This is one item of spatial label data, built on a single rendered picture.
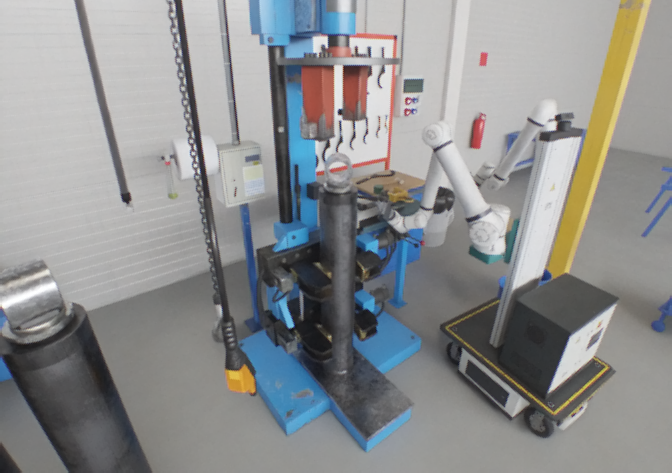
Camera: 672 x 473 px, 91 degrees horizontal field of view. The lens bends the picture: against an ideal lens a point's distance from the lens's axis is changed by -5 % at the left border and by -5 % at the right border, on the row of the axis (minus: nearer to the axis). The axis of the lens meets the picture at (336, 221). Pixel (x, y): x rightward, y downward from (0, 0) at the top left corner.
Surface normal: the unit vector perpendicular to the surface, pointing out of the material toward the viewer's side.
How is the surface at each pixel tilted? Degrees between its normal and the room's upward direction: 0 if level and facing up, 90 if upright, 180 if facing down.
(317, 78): 90
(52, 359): 90
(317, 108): 90
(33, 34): 90
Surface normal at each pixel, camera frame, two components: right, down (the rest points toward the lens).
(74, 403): 0.68, 0.31
